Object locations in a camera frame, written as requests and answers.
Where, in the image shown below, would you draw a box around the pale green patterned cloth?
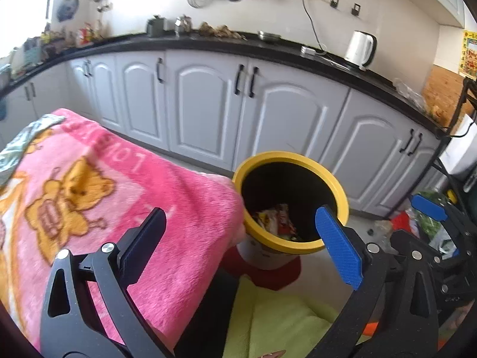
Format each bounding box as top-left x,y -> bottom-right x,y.
0,114 -> 66,188

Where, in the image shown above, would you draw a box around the yellow rim waste bin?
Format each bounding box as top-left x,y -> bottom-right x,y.
232,151 -> 350,271

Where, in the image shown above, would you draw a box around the white paper bag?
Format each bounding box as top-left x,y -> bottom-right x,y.
439,113 -> 477,174

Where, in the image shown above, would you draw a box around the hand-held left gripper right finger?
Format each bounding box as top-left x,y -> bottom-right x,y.
315,205 -> 441,358

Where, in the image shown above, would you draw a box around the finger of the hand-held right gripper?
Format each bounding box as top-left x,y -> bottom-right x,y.
411,193 -> 467,232

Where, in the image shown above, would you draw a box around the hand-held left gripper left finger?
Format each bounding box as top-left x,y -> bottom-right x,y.
40,207 -> 176,358

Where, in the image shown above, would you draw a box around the black power cable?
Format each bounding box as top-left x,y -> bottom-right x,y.
302,0 -> 327,53

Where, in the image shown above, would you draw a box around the clear plastic bag on counter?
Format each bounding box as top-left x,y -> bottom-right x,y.
393,78 -> 428,111

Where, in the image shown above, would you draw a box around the white electric kettle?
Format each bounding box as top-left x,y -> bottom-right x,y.
343,30 -> 378,72

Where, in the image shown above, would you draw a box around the pile of ginger roots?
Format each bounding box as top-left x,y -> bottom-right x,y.
197,21 -> 247,40

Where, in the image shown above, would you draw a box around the group of condiment bottles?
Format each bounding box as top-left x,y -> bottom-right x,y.
76,20 -> 105,47

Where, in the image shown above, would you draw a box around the crumpled clear plastic bag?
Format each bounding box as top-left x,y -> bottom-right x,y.
368,220 -> 394,243

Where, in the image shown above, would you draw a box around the yellow wall calendar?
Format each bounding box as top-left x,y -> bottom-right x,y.
458,29 -> 477,79

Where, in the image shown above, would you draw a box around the yellow-green cloth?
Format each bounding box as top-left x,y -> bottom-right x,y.
223,276 -> 374,358

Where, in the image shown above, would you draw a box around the red bag on floor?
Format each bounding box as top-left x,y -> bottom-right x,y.
389,212 -> 411,232

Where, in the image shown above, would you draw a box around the bag of green vegetables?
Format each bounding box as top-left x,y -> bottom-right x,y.
406,190 -> 460,259

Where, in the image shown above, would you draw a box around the pink printed blanket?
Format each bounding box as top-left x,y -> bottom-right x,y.
0,108 -> 247,356

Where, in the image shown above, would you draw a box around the kitchen window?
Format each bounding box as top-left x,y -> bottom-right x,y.
0,0 -> 53,57

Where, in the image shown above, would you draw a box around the dark lidded pot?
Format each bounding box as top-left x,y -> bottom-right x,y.
146,14 -> 168,37

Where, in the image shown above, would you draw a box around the white cabinets with black countertop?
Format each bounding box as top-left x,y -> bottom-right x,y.
0,32 -> 450,221

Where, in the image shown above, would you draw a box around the blue decorative wall plate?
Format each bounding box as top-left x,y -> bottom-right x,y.
55,0 -> 80,22

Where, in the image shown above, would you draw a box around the black metal rack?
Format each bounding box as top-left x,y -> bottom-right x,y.
431,78 -> 477,203

